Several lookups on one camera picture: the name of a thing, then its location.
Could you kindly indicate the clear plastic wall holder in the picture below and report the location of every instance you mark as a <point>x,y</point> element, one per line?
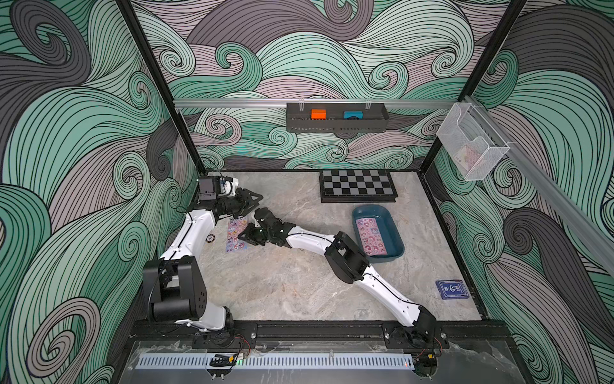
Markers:
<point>471,140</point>

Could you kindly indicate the black and grey chessboard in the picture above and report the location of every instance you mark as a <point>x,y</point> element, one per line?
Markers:
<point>357,186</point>

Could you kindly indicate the white perforated cable duct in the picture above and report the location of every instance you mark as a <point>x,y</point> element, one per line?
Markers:
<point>281,361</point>

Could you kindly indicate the aluminium rail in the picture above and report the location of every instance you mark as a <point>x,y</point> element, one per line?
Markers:
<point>427,104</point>
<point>530,153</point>

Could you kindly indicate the black wall-mounted tray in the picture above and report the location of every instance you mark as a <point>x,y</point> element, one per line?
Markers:
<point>375,119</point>

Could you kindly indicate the black corner frame post right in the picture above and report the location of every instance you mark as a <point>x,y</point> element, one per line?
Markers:
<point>493,46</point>

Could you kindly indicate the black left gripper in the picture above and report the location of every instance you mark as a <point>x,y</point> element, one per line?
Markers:
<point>244,206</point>

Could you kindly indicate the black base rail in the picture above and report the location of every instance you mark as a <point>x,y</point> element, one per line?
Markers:
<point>264,335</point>

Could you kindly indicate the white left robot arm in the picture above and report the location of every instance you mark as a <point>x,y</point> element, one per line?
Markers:
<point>173,285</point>

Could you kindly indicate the blue card deck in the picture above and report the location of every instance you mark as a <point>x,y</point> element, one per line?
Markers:
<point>452,289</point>

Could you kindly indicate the aluminium rail back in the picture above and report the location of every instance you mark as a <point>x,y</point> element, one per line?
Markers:
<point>427,104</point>

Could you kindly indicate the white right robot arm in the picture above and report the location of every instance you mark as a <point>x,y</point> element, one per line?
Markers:
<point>349,264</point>

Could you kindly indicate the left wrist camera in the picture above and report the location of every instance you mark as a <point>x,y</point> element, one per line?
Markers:
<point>227,186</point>

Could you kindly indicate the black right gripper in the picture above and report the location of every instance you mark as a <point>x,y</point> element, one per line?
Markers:
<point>253,233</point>

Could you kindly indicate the sticker sheet stack in box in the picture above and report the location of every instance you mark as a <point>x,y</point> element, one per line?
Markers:
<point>371,237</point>

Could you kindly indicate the teal plastic storage box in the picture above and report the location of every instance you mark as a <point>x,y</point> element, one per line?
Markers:
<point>390,234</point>

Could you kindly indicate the teal block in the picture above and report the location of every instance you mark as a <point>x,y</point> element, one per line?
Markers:
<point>353,115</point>

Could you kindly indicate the black corner frame post left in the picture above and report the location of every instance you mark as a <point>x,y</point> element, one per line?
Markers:
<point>138,35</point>

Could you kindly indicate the black corner frame post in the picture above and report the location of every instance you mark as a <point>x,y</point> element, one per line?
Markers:
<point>138,35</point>
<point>493,46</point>

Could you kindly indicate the orange block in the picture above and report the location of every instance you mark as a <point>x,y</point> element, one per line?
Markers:
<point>318,114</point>

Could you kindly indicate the aluminium rail right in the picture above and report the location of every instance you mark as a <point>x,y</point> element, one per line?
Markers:
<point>530,153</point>

